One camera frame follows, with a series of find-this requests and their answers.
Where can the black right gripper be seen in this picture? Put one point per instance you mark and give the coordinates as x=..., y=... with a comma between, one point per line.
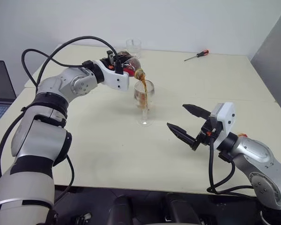
x=204, y=134

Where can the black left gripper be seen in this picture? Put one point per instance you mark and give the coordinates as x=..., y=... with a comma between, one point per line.
x=105, y=61

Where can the clear plastic drink bottle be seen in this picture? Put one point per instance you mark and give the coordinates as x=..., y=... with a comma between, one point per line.
x=131, y=63

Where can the yellow bottle cap red tape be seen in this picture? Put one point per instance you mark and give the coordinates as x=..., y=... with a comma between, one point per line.
x=242, y=134

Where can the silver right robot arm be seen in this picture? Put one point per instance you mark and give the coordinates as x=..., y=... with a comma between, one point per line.
x=260, y=152

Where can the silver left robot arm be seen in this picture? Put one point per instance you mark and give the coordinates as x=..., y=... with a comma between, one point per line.
x=32, y=133

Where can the clear wine glass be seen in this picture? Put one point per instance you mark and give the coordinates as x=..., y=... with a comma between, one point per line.
x=144, y=93

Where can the clear glass tumbler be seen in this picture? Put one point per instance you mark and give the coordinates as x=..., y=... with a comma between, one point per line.
x=133, y=47

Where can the dark rounded shape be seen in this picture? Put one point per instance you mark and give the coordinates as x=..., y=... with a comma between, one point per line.
x=182, y=211
x=120, y=211

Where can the grey partition panel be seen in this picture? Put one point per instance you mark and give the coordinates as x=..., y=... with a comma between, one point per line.
x=271, y=61

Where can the dark open laptop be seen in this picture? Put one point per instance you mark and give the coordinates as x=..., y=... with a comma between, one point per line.
x=0, y=93

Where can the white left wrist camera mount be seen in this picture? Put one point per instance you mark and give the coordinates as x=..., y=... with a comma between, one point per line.
x=112, y=79

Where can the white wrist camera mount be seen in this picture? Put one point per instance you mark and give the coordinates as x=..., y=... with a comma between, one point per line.
x=227, y=117
x=112, y=79

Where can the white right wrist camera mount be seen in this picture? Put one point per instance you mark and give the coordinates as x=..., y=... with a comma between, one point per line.
x=227, y=117

